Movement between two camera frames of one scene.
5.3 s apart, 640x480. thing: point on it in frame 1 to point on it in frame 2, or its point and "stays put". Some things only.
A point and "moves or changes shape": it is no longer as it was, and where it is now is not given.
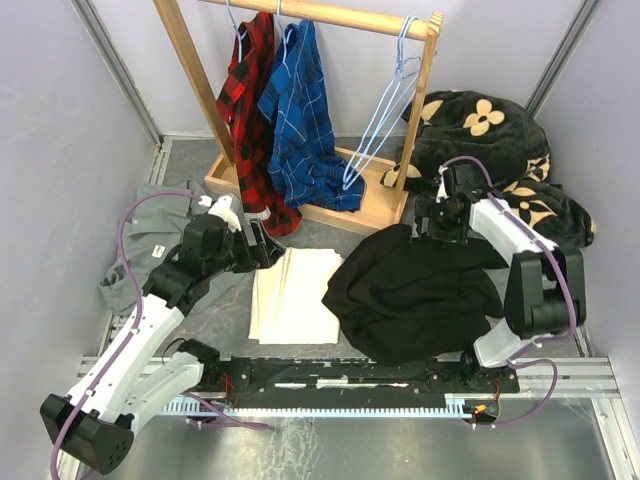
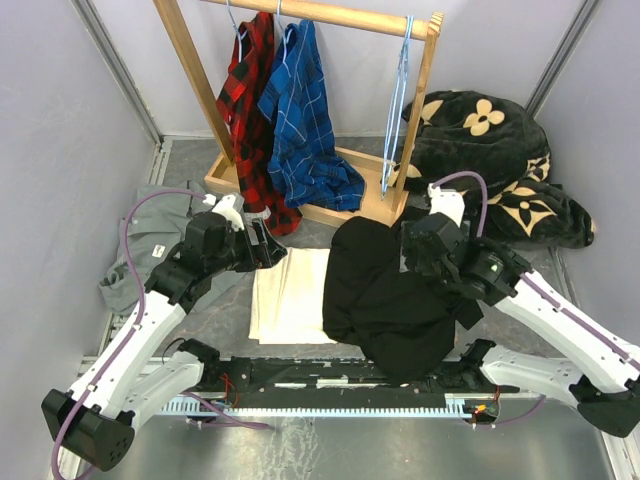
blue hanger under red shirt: (240, 37) stays put
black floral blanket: (504, 146) stays put
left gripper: (263, 255) stays put
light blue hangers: (399, 96) to (397, 106)
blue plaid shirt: (307, 168) stays put
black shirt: (395, 295) moves or changes shape
